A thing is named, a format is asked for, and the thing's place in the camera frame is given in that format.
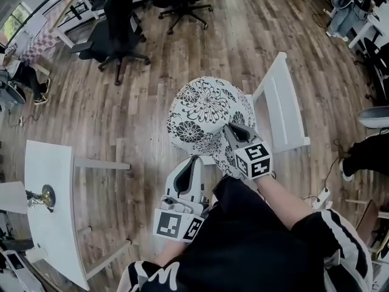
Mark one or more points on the long white desk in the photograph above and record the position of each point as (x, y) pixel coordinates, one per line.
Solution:
(76, 8)

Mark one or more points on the white wooden chair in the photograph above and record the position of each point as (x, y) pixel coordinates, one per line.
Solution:
(282, 111)

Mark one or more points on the brown wooden board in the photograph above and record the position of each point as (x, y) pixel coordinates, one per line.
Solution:
(367, 221)

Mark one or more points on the person's right forearm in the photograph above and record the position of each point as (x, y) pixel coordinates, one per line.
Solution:
(282, 202)

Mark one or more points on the white device with dark screen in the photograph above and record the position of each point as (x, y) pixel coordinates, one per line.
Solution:
(15, 262)

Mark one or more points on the brass lamp with white shade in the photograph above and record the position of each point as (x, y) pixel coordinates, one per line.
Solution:
(12, 198)

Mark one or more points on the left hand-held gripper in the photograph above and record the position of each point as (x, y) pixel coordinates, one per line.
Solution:
(170, 224)

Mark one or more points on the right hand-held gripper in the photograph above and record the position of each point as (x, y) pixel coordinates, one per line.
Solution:
(253, 161)

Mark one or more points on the pink checked cloth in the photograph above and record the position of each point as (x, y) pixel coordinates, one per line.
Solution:
(42, 46)

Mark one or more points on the person's left forearm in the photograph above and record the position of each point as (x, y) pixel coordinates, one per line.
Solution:
(170, 252)

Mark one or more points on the grey jeans on chair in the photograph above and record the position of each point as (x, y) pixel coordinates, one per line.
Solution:
(343, 21)

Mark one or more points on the small white power strip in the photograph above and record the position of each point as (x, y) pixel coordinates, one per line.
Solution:
(21, 122)

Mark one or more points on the white black floral round cushion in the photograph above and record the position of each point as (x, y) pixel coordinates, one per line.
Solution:
(200, 108)

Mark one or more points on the person's black white-striped top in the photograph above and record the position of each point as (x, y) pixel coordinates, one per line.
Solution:
(243, 248)

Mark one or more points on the white desk with metal legs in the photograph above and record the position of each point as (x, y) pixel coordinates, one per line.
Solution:
(51, 224)

